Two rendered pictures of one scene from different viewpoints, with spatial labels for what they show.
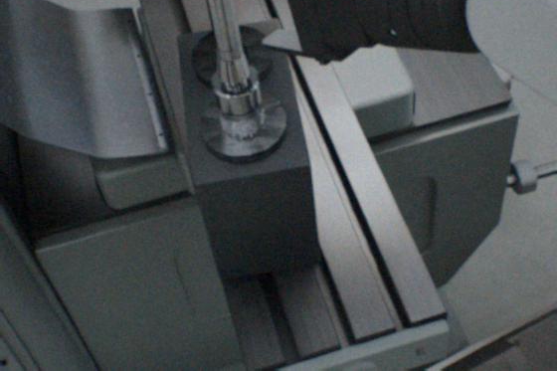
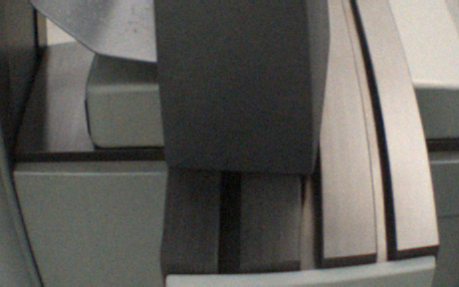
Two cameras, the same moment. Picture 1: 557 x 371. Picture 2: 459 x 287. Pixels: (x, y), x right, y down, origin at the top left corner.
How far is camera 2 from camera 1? 0.39 m
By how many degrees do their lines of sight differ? 18
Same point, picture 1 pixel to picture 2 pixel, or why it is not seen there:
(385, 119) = (446, 116)
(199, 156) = not seen: outside the picture
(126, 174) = (118, 93)
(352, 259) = (354, 178)
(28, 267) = (4, 184)
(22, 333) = not seen: outside the picture
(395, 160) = (450, 179)
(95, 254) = (69, 202)
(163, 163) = not seen: hidden behind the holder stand
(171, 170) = not seen: hidden behind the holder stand
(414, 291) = (412, 221)
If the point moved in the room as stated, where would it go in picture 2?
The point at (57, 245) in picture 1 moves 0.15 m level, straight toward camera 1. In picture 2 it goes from (33, 171) to (45, 246)
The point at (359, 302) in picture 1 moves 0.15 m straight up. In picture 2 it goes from (344, 223) to (346, 59)
